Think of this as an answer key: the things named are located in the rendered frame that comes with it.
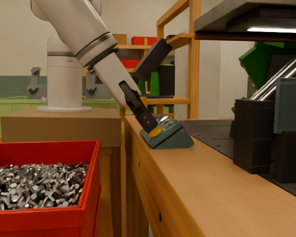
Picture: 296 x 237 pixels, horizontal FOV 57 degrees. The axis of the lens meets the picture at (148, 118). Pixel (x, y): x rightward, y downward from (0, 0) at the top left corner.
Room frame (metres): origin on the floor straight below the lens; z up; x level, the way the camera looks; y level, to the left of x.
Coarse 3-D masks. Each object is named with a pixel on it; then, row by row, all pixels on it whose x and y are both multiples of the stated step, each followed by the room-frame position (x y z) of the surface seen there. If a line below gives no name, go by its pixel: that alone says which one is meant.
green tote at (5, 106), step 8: (16, 96) 1.63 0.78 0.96; (24, 96) 1.70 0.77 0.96; (0, 104) 1.30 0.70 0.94; (8, 104) 1.30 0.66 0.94; (16, 104) 1.30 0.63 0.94; (24, 104) 1.30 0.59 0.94; (32, 104) 1.30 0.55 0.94; (40, 104) 1.30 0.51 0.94; (88, 104) 1.30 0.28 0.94; (96, 104) 1.30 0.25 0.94; (104, 104) 1.30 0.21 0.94; (112, 104) 1.35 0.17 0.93; (0, 112) 1.30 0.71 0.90; (8, 112) 1.30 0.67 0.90; (0, 128) 1.30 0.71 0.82
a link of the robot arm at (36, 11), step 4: (32, 0) 0.91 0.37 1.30; (32, 4) 0.92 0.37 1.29; (36, 4) 0.91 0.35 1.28; (32, 8) 0.93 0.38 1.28; (36, 8) 0.92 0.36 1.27; (32, 12) 0.95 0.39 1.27; (36, 12) 0.93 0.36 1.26; (40, 12) 0.92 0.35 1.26; (40, 16) 0.94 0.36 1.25; (44, 16) 0.94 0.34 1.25; (44, 20) 0.97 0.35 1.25; (48, 20) 0.96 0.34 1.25
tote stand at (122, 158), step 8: (0, 136) 1.26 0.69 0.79; (112, 152) 1.24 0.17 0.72; (120, 152) 1.24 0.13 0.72; (112, 160) 1.24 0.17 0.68; (120, 160) 1.24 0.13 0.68; (112, 168) 1.24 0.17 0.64; (120, 168) 1.24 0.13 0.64; (112, 176) 1.24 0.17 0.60; (120, 176) 1.24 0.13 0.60; (112, 184) 1.24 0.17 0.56; (120, 184) 1.24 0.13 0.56; (112, 192) 1.24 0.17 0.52; (120, 192) 1.24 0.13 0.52; (112, 200) 1.24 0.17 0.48; (120, 200) 1.24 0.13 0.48; (112, 208) 1.24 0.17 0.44; (120, 208) 1.24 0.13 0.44; (112, 216) 1.24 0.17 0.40; (120, 216) 1.24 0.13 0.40; (120, 224) 1.24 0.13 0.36; (120, 232) 1.24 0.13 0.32
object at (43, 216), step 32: (0, 160) 0.51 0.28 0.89; (32, 160) 0.52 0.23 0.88; (64, 160) 0.53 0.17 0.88; (96, 160) 0.40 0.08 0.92; (0, 192) 0.38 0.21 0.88; (32, 192) 0.36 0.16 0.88; (64, 192) 0.37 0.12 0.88; (96, 192) 0.45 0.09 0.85; (0, 224) 0.23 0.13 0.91; (32, 224) 0.23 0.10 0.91; (64, 224) 0.23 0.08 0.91; (96, 224) 0.38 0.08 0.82
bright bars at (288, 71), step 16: (288, 64) 0.44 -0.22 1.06; (272, 80) 0.43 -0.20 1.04; (256, 96) 0.43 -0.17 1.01; (272, 96) 0.41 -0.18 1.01; (240, 112) 0.43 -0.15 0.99; (256, 112) 0.39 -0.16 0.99; (272, 112) 0.39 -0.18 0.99; (240, 128) 0.43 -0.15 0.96; (256, 128) 0.39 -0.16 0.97; (272, 128) 0.39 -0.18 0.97; (240, 144) 0.42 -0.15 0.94; (256, 144) 0.39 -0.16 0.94; (240, 160) 0.42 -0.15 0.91; (256, 160) 0.39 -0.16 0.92
